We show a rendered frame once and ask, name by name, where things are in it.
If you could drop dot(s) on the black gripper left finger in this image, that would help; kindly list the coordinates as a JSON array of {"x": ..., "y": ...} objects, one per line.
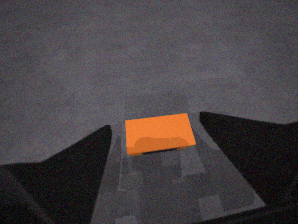
[{"x": 63, "y": 188}]

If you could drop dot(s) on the orange block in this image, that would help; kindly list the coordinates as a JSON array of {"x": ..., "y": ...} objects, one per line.
[{"x": 158, "y": 134}]

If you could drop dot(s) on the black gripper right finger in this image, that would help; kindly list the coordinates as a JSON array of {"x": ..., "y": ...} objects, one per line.
[{"x": 266, "y": 154}]

